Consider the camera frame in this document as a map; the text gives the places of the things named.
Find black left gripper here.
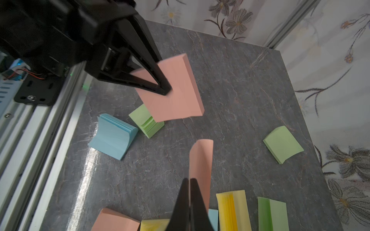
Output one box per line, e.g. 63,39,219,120
1,1,171,95

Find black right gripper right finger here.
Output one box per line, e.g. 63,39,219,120
190,178,214,231

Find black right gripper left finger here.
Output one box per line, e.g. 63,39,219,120
165,178,190,231

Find large yellow memo pad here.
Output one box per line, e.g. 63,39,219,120
216,190,252,231

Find torn red memo page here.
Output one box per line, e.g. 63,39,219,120
189,139,214,211

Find green memo pad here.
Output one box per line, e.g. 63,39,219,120
129,104,165,139
258,197,290,231
263,126,304,165

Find red memo pad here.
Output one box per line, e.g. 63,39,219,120
136,54,205,122

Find blue memo pad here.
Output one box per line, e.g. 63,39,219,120
88,114,138,160
208,209,219,231

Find pink memo pad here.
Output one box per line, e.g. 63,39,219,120
91,208,140,231

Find small circuit board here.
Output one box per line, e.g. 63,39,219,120
1,59,46,81

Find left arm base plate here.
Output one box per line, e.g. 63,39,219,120
14,74,66,106

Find aluminium rail frame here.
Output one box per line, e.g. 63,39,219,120
1,63,91,231

